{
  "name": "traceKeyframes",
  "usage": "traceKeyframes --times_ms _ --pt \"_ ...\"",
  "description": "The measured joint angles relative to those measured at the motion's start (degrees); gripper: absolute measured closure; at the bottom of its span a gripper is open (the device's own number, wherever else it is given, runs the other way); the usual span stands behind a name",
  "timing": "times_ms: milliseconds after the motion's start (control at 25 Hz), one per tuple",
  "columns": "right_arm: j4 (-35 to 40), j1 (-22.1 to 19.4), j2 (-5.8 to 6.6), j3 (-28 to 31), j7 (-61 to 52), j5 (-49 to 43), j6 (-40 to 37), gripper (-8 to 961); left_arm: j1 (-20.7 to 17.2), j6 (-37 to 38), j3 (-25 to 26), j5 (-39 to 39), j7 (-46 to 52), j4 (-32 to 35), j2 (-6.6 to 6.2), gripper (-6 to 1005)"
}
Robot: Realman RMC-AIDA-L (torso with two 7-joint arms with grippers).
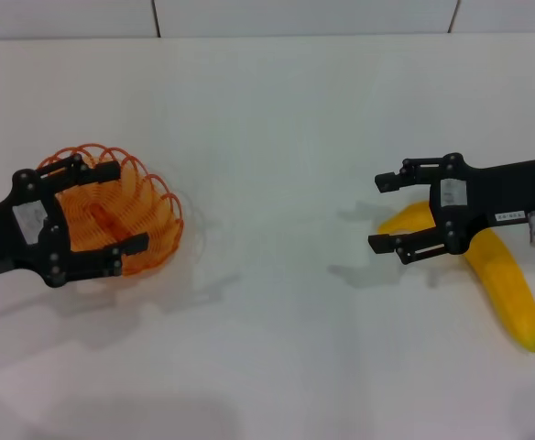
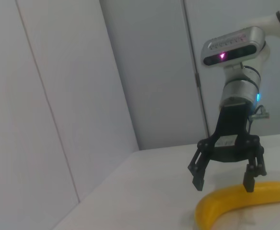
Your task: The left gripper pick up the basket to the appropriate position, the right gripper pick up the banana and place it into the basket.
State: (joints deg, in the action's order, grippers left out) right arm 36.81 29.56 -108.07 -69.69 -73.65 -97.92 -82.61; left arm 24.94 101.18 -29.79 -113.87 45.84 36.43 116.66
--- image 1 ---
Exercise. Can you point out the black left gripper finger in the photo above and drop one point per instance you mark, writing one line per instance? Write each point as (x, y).
(107, 172)
(130, 244)

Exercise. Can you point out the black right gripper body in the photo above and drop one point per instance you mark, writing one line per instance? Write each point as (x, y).
(501, 192)

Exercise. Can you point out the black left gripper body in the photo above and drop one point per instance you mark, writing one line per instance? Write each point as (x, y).
(2, 238)

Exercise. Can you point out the yellow banana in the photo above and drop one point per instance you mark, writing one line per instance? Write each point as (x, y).
(501, 275)

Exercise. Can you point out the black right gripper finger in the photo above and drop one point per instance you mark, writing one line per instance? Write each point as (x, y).
(386, 181)
(382, 242)

